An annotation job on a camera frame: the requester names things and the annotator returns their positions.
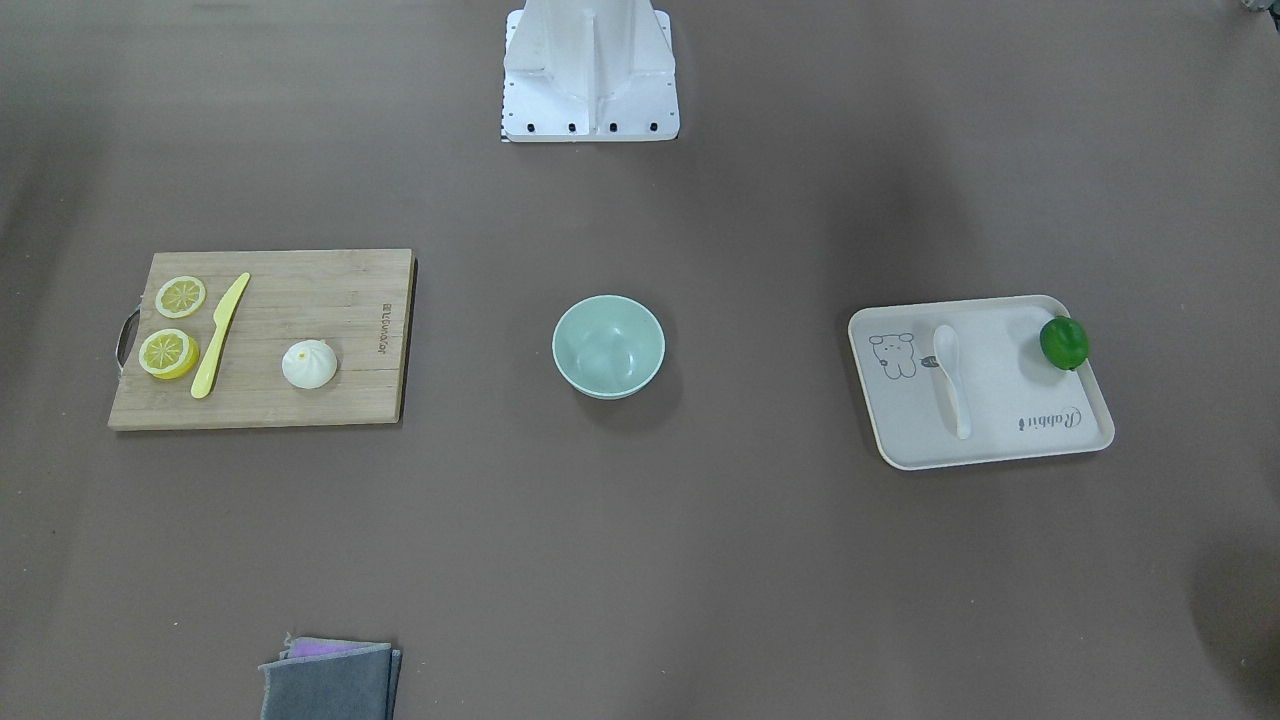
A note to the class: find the white ceramic spoon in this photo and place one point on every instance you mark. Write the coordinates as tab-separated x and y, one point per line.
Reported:
947	354

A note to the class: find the white steamed bun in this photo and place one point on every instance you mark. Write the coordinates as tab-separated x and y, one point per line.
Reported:
309	364

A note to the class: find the mint green bowl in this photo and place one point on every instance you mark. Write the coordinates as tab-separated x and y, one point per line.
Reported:
608	346

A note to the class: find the bamboo cutting board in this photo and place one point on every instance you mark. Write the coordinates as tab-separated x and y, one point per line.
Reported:
359	301

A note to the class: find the beige rabbit tray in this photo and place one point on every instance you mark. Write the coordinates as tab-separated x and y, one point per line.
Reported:
1022	406

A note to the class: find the green lime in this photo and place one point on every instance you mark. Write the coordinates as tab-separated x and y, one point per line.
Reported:
1065	343

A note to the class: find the yellow plastic knife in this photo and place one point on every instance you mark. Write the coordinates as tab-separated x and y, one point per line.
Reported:
207	370

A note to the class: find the grey folded cloth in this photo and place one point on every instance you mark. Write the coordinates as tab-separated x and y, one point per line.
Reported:
321	678

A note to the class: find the thin lemon slice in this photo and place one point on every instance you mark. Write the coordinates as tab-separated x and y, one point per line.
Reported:
180	297

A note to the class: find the thick lemon half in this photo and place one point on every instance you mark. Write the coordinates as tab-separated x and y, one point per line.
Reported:
168	354

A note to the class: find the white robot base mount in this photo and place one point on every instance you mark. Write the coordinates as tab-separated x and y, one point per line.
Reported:
589	71

